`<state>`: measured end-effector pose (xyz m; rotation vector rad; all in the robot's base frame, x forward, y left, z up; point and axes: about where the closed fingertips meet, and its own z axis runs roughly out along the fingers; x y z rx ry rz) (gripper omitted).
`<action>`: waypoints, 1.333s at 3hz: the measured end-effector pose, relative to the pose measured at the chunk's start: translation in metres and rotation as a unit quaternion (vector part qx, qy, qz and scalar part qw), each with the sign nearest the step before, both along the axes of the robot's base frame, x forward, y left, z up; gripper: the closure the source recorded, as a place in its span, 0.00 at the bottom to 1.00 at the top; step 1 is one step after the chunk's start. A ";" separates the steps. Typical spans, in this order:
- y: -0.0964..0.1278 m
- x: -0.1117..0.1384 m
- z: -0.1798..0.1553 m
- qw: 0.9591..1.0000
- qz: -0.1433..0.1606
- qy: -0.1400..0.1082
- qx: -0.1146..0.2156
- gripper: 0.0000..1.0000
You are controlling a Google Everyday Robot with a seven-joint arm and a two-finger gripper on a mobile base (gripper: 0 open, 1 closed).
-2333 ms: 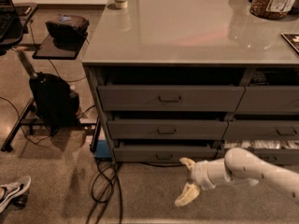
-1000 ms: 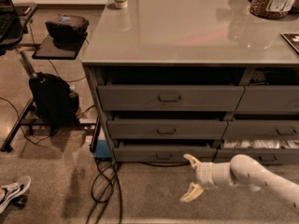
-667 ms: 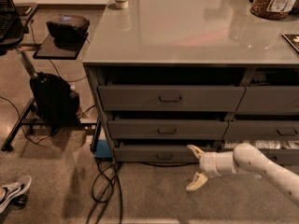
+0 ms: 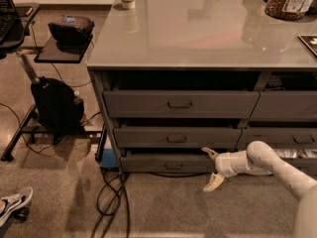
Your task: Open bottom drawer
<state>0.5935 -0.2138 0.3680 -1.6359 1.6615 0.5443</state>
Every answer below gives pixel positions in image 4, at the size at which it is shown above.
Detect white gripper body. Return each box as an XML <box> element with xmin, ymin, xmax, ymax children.
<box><xmin>215</xmin><ymin>151</ymin><xmax>270</xmax><ymax>178</ymax></box>

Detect black desk frame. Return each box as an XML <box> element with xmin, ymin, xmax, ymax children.
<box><xmin>0</xmin><ymin>52</ymin><xmax>104</xmax><ymax>163</ymax></box>

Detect black caster wheel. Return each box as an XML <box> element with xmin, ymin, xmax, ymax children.
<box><xmin>14</xmin><ymin>206</ymin><xmax>30</xmax><ymax>221</ymax></box>

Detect clear jar of nuts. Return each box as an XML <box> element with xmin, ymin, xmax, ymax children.
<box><xmin>265</xmin><ymin>0</ymin><xmax>314</xmax><ymax>20</ymax></box>

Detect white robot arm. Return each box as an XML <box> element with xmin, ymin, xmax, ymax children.
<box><xmin>202</xmin><ymin>141</ymin><xmax>317</xmax><ymax>238</ymax></box>

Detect black floor cables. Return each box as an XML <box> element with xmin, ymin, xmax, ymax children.
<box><xmin>90</xmin><ymin>171</ymin><xmax>132</xmax><ymax>238</ymax></box>

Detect grey drawer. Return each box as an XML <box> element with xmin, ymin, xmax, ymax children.
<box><xmin>251</xmin><ymin>90</ymin><xmax>317</xmax><ymax>121</ymax></box>
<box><xmin>120</xmin><ymin>149</ymin><xmax>215</xmax><ymax>174</ymax></box>
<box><xmin>103</xmin><ymin>90</ymin><xmax>259</xmax><ymax>118</ymax></box>
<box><xmin>237</xmin><ymin>127</ymin><xmax>317</xmax><ymax>149</ymax></box>
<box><xmin>274</xmin><ymin>149</ymin><xmax>317</xmax><ymax>176</ymax></box>
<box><xmin>113</xmin><ymin>125</ymin><xmax>242</xmax><ymax>148</ymax></box>

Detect dark magazine on counter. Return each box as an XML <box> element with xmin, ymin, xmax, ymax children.
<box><xmin>298</xmin><ymin>35</ymin><xmax>317</xmax><ymax>58</ymax></box>

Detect white sneaker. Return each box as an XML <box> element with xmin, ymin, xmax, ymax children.
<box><xmin>0</xmin><ymin>186</ymin><xmax>34</xmax><ymax>227</ymax></box>

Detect black laptop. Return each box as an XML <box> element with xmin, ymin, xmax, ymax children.
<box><xmin>0</xmin><ymin>0</ymin><xmax>18</xmax><ymax>42</ymax></box>

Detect blue box on floor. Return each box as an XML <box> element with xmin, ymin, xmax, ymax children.
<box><xmin>100</xmin><ymin>149</ymin><xmax>118</xmax><ymax>169</ymax></box>

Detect black pouch on tray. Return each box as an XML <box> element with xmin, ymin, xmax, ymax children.
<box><xmin>48</xmin><ymin>15</ymin><xmax>94</xmax><ymax>46</ymax></box>

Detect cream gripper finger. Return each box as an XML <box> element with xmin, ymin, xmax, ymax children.
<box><xmin>202</xmin><ymin>147</ymin><xmax>219</xmax><ymax>161</ymax></box>
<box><xmin>203</xmin><ymin>174</ymin><xmax>225</xmax><ymax>191</ymax></box>

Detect black backpack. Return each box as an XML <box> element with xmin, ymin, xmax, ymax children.
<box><xmin>31</xmin><ymin>77</ymin><xmax>84</xmax><ymax>139</ymax></box>

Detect grey drawer cabinet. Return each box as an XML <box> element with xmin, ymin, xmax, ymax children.
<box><xmin>87</xmin><ymin>0</ymin><xmax>317</xmax><ymax>169</ymax></box>

